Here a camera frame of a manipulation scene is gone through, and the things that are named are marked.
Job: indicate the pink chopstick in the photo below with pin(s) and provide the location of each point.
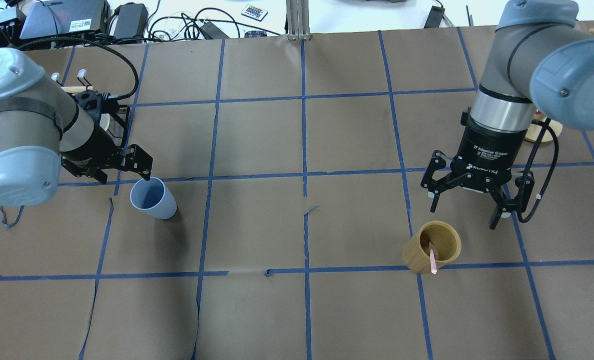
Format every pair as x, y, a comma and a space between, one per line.
433, 258

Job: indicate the aluminium frame post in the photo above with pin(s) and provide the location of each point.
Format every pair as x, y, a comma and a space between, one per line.
298, 20

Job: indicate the colourful remote control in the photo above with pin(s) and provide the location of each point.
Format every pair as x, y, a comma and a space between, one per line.
254, 12

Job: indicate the black computer box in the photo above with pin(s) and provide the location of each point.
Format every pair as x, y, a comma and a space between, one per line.
66, 18

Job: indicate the round wooden coaster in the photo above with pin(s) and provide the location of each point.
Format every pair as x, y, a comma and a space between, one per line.
535, 129

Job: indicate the white mug far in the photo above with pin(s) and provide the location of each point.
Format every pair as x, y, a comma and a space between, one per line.
105, 121

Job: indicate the black power adapter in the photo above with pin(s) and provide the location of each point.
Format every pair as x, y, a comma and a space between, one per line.
130, 21

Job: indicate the bamboo wooden cup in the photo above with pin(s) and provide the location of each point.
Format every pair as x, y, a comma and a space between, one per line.
448, 244

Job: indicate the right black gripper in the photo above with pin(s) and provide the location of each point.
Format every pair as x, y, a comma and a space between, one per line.
494, 145

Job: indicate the black wire mug rack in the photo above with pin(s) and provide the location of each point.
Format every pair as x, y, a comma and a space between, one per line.
97, 103

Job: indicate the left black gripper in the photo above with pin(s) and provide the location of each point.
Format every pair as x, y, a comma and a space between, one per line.
87, 146

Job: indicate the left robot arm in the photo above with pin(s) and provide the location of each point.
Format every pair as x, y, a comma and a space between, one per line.
44, 129

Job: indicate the wooden rack rod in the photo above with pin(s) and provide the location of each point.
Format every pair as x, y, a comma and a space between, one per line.
77, 89

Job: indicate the light blue cup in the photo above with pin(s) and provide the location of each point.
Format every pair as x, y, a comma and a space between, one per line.
154, 198

